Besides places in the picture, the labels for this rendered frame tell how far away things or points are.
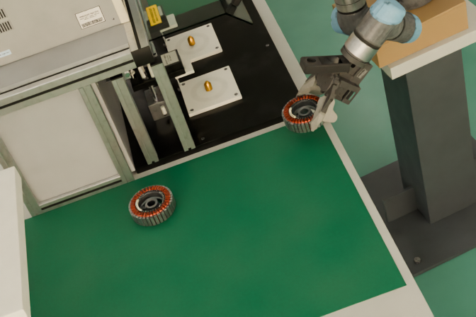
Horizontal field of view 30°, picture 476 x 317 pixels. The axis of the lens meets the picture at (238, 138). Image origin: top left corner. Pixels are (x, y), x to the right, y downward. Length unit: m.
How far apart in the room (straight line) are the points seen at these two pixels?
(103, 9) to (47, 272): 0.64
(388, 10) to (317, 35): 1.82
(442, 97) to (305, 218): 0.77
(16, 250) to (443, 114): 1.50
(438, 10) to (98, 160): 0.97
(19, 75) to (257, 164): 0.61
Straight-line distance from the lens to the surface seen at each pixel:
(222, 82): 2.45
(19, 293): 1.50
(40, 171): 2.27
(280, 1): 4.18
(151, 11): 2.29
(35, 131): 2.19
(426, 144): 2.73
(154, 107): 2.39
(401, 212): 2.99
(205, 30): 2.68
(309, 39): 3.87
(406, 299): 1.86
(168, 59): 2.36
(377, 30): 2.10
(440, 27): 2.44
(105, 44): 2.14
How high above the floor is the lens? 2.22
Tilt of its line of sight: 40 degrees down
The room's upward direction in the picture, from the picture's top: 19 degrees counter-clockwise
